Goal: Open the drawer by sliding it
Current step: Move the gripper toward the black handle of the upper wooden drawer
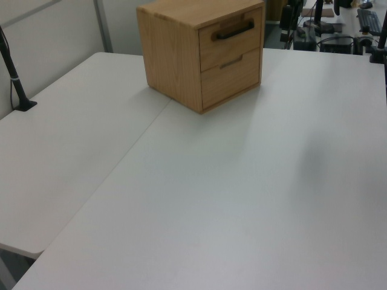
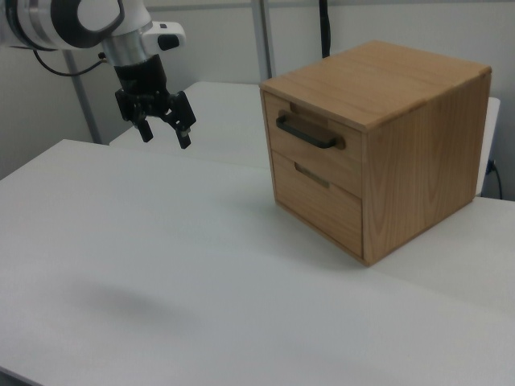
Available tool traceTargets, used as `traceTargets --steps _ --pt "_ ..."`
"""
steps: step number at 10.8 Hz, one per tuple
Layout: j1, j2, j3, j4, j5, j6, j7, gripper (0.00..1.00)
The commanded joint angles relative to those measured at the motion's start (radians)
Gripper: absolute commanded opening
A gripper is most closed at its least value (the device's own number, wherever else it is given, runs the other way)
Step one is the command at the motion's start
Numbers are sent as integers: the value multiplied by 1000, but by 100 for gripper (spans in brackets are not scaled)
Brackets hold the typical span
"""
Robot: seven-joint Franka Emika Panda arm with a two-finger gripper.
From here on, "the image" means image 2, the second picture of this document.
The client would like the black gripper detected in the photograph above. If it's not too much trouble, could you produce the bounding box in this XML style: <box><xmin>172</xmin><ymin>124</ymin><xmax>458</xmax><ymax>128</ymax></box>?
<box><xmin>113</xmin><ymin>53</ymin><xmax>197</xmax><ymax>150</ymax></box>

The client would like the wooden drawer cabinet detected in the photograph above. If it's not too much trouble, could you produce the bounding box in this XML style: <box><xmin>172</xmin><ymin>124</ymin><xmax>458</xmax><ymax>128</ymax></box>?
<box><xmin>259</xmin><ymin>39</ymin><xmax>493</xmax><ymax>267</ymax></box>

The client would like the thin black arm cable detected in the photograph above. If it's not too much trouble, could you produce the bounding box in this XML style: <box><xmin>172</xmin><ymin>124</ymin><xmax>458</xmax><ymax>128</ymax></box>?
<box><xmin>32</xmin><ymin>48</ymin><xmax>109</xmax><ymax>77</ymax></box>

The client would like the grey metal frame post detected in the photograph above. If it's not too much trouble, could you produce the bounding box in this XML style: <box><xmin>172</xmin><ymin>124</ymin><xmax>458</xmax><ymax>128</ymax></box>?
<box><xmin>252</xmin><ymin>0</ymin><xmax>277</xmax><ymax>84</ymax></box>

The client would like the black drawer handle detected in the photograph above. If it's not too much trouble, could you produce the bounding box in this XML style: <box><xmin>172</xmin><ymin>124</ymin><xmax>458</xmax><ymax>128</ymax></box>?
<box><xmin>275</xmin><ymin>115</ymin><xmax>342</xmax><ymax>150</ymax></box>

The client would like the wooden drawer with black handle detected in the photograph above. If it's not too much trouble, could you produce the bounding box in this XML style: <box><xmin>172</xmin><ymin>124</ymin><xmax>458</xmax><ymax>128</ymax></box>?
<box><xmin>262</xmin><ymin>92</ymin><xmax>364</xmax><ymax>200</ymax></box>

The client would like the wooden drawer without handle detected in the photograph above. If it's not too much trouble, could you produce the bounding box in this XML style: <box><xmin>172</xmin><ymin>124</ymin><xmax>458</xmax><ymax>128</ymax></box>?
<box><xmin>271</xmin><ymin>150</ymin><xmax>365</xmax><ymax>261</ymax></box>

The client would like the thick black hanging cable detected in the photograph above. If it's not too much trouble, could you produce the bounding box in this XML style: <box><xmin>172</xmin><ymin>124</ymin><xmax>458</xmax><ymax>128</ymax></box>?
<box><xmin>319</xmin><ymin>0</ymin><xmax>332</xmax><ymax>60</ymax></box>

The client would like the black power cable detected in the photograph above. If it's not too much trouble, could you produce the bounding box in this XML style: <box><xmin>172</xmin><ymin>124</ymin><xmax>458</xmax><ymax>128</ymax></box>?
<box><xmin>488</xmin><ymin>159</ymin><xmax>504</xmax><ymax>199</ymax></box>

